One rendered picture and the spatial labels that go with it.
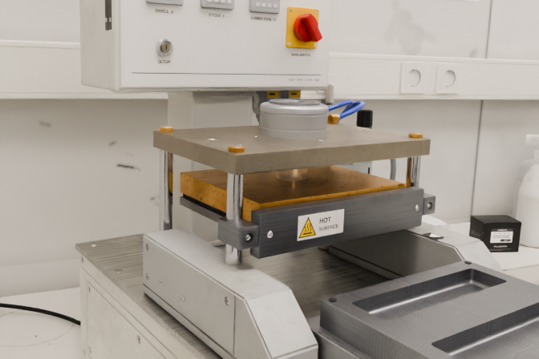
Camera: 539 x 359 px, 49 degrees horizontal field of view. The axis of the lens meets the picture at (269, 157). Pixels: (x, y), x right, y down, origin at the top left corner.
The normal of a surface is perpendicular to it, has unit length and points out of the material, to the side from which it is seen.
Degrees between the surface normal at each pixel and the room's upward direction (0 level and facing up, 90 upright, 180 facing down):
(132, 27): 90
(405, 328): 0
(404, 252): 90
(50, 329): 0
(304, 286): 0
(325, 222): 90
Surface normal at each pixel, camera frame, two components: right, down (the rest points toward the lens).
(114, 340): -0.82, 0.07
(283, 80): 0.58, 0.16
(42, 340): 0.04, -0.99
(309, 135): 0.37, 0.17
